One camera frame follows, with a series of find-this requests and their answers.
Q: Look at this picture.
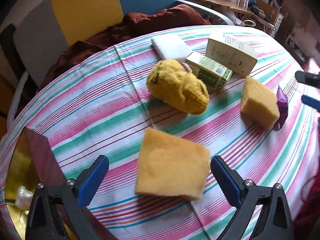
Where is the yellow sock ball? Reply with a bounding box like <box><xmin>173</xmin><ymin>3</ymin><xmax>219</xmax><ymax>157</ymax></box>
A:
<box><xmin>146</xmin><ymin>59</ymin><xmax>209</xmax><ymax>115</ymax></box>

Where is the white bed rail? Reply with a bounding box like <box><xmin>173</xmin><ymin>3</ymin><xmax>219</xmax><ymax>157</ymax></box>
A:
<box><xmin>176</xmin><ymin>0</ymin><xmax>235</xmax><ymax>26</ymax></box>

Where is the small green carton box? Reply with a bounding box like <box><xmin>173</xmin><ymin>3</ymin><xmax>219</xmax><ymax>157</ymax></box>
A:
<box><xmin>185</xmin><ymin>51</ymin><xmax>233</xmax><ymax>93</ymax></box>

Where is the striped bed sheet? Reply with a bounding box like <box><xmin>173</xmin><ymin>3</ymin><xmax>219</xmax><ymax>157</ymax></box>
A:
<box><xmin>1</xmin><ymin>25</ymin><xmax>319</xmax><ymax>239</ymax></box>

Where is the gold tin box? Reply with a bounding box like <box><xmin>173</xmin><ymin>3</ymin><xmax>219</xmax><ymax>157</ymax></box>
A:
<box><xmin>5</xmin><ymin>128</ymin><xmax>115</xmax><ymax>239</ymax></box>

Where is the maroon blanket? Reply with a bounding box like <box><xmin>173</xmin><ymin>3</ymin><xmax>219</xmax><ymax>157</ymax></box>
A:
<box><xmin>40</xmin><ymin>4</ymin><xmax>211</xmax><ymax>89</ymax></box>

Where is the wedge yellow sponge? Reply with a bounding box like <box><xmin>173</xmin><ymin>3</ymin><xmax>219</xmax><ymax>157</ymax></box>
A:
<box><xmin>135</xmin><ymin>128</ymin><xmax>210</xmax><ymax>200</ymax></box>

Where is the block yellow sponge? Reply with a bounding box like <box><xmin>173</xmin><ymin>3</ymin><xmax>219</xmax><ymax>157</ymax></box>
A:
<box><xmin>240</xmin><ymin>76</ymin><xmax>280</xmax><ymax>131</ymax></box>

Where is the grey yellow blue headboard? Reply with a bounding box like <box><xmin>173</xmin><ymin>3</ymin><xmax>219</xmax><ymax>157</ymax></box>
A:
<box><xmin>1</xmin><ymin>0</ymin><xmax>176</xmax><ymax>86</ymax></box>

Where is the red garment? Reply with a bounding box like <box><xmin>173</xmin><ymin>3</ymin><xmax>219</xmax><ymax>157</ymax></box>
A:
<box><xmin>293</xmin><ymin>177</ymin><xmax>320</xmax><ymax>240</ymax></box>

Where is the large cream carton box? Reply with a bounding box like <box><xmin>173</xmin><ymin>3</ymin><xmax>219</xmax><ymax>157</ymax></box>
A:
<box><xmin>205</xmin><ymin>32</ymin><xmax>258</xmax><ymax>77</ymax></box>

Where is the wooden side table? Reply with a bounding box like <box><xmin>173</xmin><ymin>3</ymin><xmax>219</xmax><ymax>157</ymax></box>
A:
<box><xmin>186</xmin><ymin>0</ymin><xmax>274</xmax><ymax>30</ymax></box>

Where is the purple snack pouch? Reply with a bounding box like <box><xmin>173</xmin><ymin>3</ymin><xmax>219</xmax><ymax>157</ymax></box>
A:
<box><xmin>273</xmin><ymin>87</ymin><xmax>288</xmax><ymax>131</ymax></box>

